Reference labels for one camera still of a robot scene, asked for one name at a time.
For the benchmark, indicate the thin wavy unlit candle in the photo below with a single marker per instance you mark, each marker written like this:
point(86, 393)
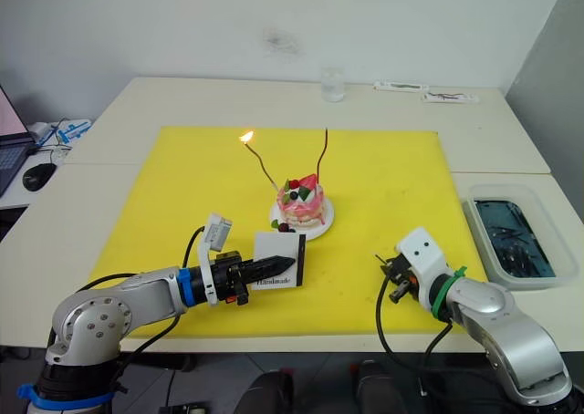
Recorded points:
point(322, 158)

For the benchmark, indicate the white round plate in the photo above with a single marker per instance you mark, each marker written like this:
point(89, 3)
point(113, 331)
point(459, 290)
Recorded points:
point(326, 220)

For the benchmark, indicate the green zip tie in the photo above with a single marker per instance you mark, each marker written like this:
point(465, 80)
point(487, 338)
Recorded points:
point(445, 291)

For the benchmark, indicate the white and black matchbox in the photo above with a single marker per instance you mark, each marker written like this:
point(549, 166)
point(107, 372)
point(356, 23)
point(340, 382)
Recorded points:
point(278, 250)

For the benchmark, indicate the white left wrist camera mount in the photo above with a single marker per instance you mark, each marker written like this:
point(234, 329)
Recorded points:
point(214, 236)

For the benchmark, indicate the clear glass of water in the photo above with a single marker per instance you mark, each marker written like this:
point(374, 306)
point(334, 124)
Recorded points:
point(332, 85)

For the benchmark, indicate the blue wrist tape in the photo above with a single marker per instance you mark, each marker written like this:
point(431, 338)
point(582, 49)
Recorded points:
point(184, 288)

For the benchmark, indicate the blue and white packet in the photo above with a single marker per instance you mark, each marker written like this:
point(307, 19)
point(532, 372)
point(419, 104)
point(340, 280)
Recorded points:
point(64, 131)

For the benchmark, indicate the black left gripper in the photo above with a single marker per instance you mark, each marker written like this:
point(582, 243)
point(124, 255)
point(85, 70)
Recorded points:
point(226, 277)

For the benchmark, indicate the white plastic strip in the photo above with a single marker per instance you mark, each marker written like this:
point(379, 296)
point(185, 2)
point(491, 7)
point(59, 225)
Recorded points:
point(401, 86)
point(449, 97)

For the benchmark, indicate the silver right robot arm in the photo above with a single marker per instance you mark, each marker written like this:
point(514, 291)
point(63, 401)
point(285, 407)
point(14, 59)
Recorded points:
point(502, 323)

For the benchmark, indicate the pink layered fruit cake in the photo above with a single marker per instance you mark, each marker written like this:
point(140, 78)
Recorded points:
point(303, 206)

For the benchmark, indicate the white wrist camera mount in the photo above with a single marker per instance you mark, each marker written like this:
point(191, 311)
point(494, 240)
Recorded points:
point(214, 236)
point(426, 254)

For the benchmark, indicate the laptop computer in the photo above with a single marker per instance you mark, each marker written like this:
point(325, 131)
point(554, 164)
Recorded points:
point(11, 145)

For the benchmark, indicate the berries with green leaf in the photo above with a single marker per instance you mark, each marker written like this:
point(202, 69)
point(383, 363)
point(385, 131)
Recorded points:
point(283, 226)

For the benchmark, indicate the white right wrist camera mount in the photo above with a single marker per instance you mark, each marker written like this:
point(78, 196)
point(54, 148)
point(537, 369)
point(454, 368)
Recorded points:
point(426, 254)

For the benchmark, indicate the blue tape band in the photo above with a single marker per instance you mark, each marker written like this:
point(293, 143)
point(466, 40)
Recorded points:
point(68, 398)

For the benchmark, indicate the thin wavy lit candle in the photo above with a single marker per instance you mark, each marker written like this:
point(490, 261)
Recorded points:
point(262, 163)

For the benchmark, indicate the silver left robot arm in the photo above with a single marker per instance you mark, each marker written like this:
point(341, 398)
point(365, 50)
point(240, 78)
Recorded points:
point(109, 313)

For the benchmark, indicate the clear plastic water tray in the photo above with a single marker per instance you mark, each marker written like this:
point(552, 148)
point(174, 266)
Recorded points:
point(515, 236)

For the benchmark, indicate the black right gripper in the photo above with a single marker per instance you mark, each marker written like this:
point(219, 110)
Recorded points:
point(403, 275)

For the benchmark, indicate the black computer mouse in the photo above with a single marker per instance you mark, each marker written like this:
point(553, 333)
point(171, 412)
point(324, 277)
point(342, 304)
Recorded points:
point(38, 176)

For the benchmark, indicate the yellow mat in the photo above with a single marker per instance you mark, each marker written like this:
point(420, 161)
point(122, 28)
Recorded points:
point(292, 231)

